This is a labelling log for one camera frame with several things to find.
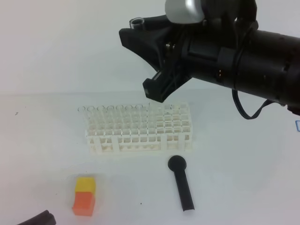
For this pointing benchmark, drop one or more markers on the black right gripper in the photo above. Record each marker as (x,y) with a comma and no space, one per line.
(209,52)

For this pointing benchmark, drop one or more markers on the clear glass test tube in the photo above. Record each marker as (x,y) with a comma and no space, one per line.
(137,23)

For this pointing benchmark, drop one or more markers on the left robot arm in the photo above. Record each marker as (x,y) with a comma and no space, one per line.
(44,218)

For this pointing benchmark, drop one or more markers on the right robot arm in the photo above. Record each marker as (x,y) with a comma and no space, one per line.
(268,67)

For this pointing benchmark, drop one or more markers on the white plastic test tube rack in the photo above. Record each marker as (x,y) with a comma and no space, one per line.
(173,133)

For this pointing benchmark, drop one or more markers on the black plastic scoop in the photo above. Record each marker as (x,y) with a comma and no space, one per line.
(177,165)

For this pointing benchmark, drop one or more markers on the yellow cube block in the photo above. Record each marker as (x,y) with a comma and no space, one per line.
(85,184)

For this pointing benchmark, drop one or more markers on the blue edged label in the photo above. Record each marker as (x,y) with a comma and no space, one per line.
(297,123)

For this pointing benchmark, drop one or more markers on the orange cube block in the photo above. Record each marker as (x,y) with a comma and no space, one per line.
(84,204)

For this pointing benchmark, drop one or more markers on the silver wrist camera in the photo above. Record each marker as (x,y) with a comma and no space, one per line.
(184,11)

